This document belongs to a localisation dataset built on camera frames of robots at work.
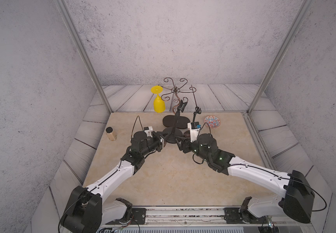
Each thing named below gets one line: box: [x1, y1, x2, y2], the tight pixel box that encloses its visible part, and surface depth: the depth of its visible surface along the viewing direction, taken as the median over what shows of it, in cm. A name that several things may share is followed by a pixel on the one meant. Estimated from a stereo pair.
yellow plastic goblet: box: [150, 85, 166, 114], surface depth 94 cm
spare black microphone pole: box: [170, 99, 188, 135], surface depth 71 cm
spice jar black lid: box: [105, 126, 114, 134], surface depth 101 cm
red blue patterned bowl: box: [203, 115, 222, 130], surface depth 113 cm
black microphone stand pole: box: [192, 106, 202, 123], surface depth 91 cm
